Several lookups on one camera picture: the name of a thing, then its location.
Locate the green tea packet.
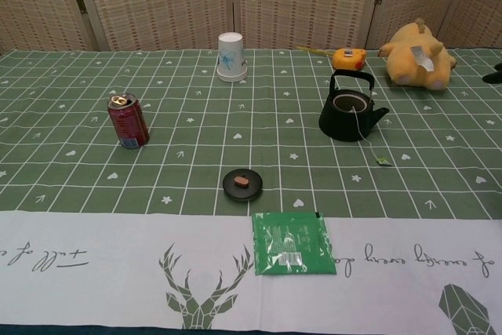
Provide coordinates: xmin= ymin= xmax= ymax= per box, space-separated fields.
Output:
xmin=250 ymin=211 xmax=338 ymax=277

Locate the black teapot lid brown knob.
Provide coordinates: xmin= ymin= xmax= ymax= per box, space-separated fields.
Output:
xmin=222 ymin=168 xmax=265 ymax=203

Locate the woven folding screen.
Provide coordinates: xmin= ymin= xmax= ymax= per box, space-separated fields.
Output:
xmin=0 ymin=0 xmax=502 ymax=54

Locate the yellow plush toy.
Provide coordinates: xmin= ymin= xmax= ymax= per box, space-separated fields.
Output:
xmin=376 ymin=17 xmax=458 ymax=91

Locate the black cast iron teapot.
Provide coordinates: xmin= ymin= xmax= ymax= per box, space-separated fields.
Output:
xmin=318 ymin=69 xmax=391 ymax=142

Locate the red soda can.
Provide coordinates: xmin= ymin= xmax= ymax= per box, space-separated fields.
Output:
xmin=107 ymin=93 xmax=151 ymax=151

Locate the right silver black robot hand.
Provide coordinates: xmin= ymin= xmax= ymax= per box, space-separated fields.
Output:
xmin=481 ymin=60 xmax=502 ymax=86

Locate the yellow tape measure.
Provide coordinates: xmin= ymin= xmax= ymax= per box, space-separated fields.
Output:
xmin=296 ymin=45 xmax=368 ymax=71

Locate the white paper cup blue print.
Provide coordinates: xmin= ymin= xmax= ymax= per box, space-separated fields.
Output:
xmin=216 ymin=31 xmax=249 ymax=83

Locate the green grid tablecloth deer print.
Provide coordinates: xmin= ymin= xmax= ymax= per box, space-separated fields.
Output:
xmin=0 ymin=47 xmax=502 ymax=335

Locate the white tea bag with string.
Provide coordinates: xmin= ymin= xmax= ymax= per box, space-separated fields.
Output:
xmin=350 ymin=104 xmax=391 ymax=167

